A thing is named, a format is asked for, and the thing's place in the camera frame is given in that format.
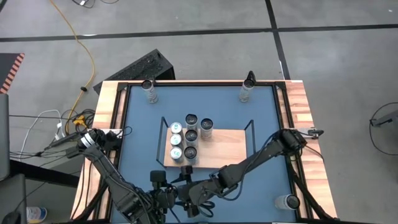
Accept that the grey cabinet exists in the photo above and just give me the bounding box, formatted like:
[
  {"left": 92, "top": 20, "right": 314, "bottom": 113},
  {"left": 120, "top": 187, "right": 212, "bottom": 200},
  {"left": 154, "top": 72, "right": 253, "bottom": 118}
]
[{"left": 0, "top": 93, "right": 11, "bottom": 182}]

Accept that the white floor cable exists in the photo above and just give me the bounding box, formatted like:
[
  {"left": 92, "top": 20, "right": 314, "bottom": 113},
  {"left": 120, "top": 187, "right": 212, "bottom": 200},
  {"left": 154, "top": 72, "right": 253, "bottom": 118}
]
[{"left": 19, "top": 108, "right": 63, "bottom": 151}]

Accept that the black orange striped floor mat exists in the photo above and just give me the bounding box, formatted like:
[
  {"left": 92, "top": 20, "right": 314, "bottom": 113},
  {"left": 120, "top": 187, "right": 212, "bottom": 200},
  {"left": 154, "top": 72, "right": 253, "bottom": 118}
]
[{"left": 0, "top": 52, "right": 26, "bottom": 95}]

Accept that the white Celsius Peach Vibe can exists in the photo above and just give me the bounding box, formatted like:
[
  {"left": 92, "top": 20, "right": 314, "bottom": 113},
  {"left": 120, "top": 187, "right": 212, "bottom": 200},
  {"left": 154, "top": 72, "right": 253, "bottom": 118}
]
[{"left": 200, "top": 118, "right": 215, "bottom": 141}]

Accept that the white Celsius can yellow band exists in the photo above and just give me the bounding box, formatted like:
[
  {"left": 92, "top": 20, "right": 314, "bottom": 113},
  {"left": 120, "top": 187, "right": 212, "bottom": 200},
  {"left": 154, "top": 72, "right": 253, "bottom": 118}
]
[{"left": 274, "top": 194, "right": 301, "bottom": 211}]

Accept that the thin black floor cable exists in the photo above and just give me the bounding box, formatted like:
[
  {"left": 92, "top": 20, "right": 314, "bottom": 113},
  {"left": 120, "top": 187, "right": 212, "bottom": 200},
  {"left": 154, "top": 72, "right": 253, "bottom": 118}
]
[{"left": 8, "top": 114, "right": 75, "bottom": 119}]

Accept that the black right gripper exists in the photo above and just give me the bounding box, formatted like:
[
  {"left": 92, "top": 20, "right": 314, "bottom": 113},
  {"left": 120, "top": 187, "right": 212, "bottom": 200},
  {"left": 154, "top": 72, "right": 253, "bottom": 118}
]
[{"left": 170, "top": 166, "right": 218, "bottom": 218}]

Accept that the white Celsius Arctic Vibe can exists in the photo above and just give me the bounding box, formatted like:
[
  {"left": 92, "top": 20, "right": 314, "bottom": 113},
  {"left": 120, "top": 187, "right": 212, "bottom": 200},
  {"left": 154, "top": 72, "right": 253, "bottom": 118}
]
[
  {"left": 185, "top": 113, "right": 200, "bottom": 131},
  {"left": 183, "top": 146, "right": 199, "bottom": 165},
  {"left": 185, "top": 129, "right": 200, "bottom": 147}
]

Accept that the black cable white connector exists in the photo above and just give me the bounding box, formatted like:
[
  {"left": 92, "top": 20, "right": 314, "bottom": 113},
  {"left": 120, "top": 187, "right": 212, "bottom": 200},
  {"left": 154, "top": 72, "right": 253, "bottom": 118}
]
[{"left": 70, "top": 0, "right": 121, "bottom": 9}]

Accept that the black wheel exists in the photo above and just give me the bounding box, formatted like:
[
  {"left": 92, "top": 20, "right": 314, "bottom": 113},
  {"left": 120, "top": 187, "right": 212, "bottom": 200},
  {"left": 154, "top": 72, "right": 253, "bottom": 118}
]
[{"left": 1, "top": 210, "right": 22, "bottom": 224}]

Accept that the blue table mat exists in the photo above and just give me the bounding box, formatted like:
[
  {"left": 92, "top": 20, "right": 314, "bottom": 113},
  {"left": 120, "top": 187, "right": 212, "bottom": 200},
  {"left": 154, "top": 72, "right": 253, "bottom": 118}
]
[{"left": 110, "top": 85, "right": 298, "bottom": 223}]

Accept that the black pointed bracket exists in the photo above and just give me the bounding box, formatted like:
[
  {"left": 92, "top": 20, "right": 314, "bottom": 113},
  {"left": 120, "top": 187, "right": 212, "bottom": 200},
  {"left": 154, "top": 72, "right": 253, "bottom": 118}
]
[{"left": 245, "top": 70, "right": 258, "bottom": 85}]

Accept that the grey stand leg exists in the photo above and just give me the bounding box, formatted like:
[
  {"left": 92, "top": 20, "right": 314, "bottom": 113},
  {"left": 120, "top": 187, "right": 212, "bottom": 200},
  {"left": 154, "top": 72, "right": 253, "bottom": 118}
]
[{"left": 369, "top": 109, "right": 398, "bottom": 128}]

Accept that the black cable ring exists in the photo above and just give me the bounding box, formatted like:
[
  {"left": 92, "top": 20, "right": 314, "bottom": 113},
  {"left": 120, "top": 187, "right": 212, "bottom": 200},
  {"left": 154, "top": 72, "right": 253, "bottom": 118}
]
[{"left": 369, "top": 101, "right": 398, "bottom": 156}]

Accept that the black power strip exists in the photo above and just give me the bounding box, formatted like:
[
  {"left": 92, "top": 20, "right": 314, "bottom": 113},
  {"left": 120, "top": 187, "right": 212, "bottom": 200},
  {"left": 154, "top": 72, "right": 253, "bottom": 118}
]
[{"left": 43, "top": 133, "right": 86, "bottom": 152}]

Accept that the black power adapter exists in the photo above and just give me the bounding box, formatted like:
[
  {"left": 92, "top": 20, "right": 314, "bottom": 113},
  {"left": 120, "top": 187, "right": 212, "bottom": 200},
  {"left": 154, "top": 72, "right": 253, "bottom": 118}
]
[{"left": 65, "top": 145, "right": 87, "bottom": 159}]

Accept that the wooden shelf with black frame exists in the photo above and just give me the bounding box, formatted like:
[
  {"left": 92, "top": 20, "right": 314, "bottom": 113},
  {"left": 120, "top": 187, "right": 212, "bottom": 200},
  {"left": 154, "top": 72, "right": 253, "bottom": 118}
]
[{"left": 155, "top": 116, "right": 257, "bottom": 171}]

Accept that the yellow extension cable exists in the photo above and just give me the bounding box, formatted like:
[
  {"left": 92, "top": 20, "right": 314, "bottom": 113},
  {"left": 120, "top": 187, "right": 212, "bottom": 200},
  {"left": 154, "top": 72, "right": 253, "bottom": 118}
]
[{"left": 49, "top": 0, "right": 96, "bottom": 128}]

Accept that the blue silver Red Bull can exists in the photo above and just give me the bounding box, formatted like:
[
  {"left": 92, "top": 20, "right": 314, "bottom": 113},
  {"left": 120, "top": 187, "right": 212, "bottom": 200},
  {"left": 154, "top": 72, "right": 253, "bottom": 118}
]
[
  {"left": 169, "top": 133, "right": 183, "bottom": 147},
  {"left": 169, "top": 121, "right": 183, "bottom": 134},
  {"left": 169, "top": 146, "right": 185, "bottom": 164}
]

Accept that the white blue yellow container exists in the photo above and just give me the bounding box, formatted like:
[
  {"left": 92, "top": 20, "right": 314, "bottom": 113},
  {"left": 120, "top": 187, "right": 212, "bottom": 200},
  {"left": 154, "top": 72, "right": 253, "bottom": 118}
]
[{"left": 25, "top": 205, "right": 49, "bottom": 224}]

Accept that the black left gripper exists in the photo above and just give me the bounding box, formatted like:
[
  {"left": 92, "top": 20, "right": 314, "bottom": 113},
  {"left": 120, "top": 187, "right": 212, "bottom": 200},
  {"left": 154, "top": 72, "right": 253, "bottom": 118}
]
[{"left": 149, "top": 170, "right": 180, "bottom": 218}]

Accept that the black floor beam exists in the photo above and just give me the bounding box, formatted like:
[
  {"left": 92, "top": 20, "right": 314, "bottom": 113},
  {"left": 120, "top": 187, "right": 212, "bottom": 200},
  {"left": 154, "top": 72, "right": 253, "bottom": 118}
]
[{"left": 9, "top": 159, "right": 81, "bottom": 188}]

